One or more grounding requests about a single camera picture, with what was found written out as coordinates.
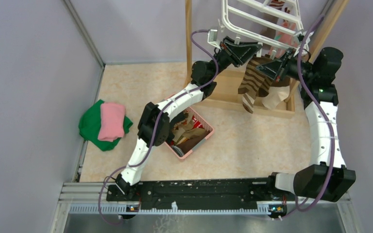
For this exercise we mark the pink plastic basket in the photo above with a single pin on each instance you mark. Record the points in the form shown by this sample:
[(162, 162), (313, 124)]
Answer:
[(202, 135)]

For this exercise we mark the pink folded cloth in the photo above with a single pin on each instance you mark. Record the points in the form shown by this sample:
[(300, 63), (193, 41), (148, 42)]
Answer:
[(112, 119)]

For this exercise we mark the white clip hanger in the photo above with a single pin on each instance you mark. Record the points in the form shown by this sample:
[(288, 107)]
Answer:
[(269, 15)]

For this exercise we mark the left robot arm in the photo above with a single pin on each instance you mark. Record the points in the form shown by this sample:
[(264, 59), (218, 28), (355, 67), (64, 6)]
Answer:
[(154, 126)]

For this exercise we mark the striped socks in basket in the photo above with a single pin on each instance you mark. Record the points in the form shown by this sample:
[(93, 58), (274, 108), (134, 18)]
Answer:
[(189, 132)]

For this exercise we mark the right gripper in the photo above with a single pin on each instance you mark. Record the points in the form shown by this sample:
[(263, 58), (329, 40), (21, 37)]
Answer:
[(274, 68)]

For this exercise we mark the green cloth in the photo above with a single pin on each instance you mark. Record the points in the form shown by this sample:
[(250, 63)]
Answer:
[(90, 124)]

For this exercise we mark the pink sock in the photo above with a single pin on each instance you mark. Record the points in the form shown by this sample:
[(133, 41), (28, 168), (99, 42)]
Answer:
[(284, 38)]

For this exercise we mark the wooden rack stand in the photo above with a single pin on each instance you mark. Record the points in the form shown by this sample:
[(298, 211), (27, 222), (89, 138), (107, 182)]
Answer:
[(225, 95)]

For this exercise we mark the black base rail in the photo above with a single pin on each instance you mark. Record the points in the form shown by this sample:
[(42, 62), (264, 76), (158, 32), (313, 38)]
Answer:
[(247, 196)]

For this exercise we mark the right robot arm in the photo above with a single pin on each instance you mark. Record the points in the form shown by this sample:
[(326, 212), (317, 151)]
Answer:
[(327, 176)]

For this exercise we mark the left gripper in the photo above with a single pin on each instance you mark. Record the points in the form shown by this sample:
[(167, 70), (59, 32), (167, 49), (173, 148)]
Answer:
[(237, 54)]

